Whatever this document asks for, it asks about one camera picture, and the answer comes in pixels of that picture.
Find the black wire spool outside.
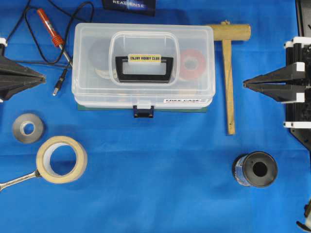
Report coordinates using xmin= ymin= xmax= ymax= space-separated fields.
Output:
xmin=232 ymin=151 xmax=278 ymax=188

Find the dark blue box latch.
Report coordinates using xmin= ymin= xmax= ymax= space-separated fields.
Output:
xmin=133 ymin=105 xmax=154 ymax=118

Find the black white object corner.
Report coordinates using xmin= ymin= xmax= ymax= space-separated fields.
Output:
xmin=296 ymin=200 xmax=311 ymax=233

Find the black aluminium frame rail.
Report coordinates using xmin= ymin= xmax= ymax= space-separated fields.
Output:
xmin=295 ymin=0 xmax=311 ymax=37

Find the wooden mallet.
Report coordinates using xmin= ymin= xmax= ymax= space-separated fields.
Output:
xmin=209 ymin=20 xmax=251 ymax=135

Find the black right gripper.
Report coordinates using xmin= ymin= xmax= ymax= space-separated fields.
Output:
xmin=243 ymin=37 xmax=311 ymax=129

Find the red tape roll in box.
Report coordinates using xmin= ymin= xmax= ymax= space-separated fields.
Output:
xmin=179 ymin=49 xmax=206 ymax=81

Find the dark RealSense box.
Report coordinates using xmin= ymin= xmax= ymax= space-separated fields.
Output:
xmin=102 ymin=0 xmax=156 ymax=16

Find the steel wrench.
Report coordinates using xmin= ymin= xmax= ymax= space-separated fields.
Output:
xmin=0 ymin=169 xmax=41 ymax=191

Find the orange handled soldering iron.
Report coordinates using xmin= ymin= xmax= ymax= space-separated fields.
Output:
xmin=36 ymin=8 xmax=72 ymax=66

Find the blue cloth table cover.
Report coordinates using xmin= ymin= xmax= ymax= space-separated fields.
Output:
xmin=0 ymin=0 xmax=311 ymax=233

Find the black spool in box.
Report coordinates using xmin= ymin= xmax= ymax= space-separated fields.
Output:
xmin=89 ymin=39 xmax=110 ymax=79

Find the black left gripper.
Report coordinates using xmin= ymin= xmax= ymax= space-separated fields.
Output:
xmin=0 ymin=37 xmax=46 ymax=102

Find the clear plastic tool box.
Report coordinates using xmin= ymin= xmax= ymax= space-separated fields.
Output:
xmin=72 ymin=23 xmax=216 ymax=109

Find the grey tape roll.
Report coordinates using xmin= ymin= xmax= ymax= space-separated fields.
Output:
xmin=12 ymin=113 xmax=44 ymax=144

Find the beige masking tape roll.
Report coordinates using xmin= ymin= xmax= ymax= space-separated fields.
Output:
xmin=36 ymin=136 xmax=87 ymax=184

